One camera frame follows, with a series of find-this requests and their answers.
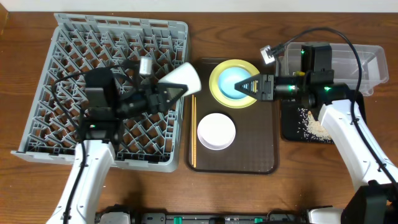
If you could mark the dark brown serving tray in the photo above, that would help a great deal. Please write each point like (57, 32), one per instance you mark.
(255, 149)

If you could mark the grey plastic dishwasher rack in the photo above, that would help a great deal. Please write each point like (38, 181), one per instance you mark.
(81, 43)

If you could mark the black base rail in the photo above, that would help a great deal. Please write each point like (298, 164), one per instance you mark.
(124, 214)

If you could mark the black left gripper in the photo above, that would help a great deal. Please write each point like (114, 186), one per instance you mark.
(154, 101)

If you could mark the wooden chopstick left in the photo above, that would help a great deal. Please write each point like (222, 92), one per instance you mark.
(192, 130)

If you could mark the wooden chopstick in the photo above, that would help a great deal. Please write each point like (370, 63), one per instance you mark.
(192, 130)

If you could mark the black waste tray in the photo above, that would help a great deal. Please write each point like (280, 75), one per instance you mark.
(292, 121)

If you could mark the light blue bowl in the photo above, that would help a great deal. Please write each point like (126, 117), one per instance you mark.
(227, 80)

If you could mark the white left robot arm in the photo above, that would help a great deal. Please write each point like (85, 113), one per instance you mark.
(90, 149)

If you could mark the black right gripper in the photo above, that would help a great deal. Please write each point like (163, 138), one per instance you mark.
(265, 91)

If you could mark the yellow green wrapper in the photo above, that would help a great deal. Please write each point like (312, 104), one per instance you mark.
(299, 74)

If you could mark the yellow round plate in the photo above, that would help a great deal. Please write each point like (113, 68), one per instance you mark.
(217, 94)

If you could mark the spilled rice food waste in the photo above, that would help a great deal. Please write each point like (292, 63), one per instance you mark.
(309, 129)

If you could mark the wooden chopstick right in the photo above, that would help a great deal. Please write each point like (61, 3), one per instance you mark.
(194, 132)

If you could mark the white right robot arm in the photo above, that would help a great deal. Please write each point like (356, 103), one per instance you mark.
(373, 175)

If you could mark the pink white bowl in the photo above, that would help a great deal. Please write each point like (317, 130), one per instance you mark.
(216, 131)

